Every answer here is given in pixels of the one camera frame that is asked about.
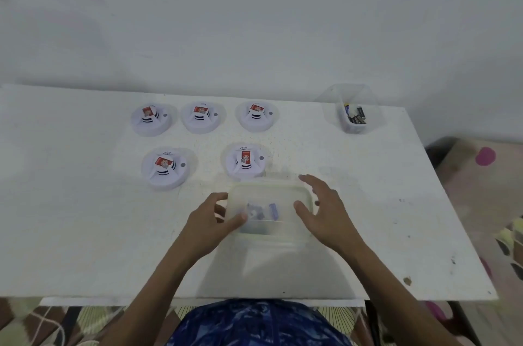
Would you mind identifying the person's right hand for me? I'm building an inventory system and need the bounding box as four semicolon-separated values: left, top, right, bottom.
293;174;367;259

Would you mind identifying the person's left hand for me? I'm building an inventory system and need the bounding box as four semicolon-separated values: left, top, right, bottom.
173;192;249;269

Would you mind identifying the pile of assorted batteries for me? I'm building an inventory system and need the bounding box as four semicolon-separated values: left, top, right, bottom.
244;201;281;223

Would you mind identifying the clear plastic container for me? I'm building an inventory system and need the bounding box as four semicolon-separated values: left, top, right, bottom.
227;180;314;251
320;83;384;134

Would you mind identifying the clear lid with green rim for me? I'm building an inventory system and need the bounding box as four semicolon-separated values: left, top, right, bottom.
227;179;314;245

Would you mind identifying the person's right forearm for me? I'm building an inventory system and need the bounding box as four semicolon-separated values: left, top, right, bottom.
345;241;466;346

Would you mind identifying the person's left forearm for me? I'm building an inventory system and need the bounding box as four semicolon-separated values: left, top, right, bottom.
98;245;197;346

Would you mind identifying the person's blue clothing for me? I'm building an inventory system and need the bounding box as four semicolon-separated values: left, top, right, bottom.
165;299;354;346

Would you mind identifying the cream fabric with pink dots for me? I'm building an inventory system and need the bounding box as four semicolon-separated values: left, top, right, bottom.
435;137;523;346

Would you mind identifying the dark table leg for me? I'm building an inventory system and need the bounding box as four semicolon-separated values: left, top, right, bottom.
447;300;483;346

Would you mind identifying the white table frame rail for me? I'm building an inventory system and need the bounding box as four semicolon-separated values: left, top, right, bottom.
40;297;367;308

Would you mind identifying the white cable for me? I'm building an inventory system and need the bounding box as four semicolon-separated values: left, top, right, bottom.
24;307;68;346

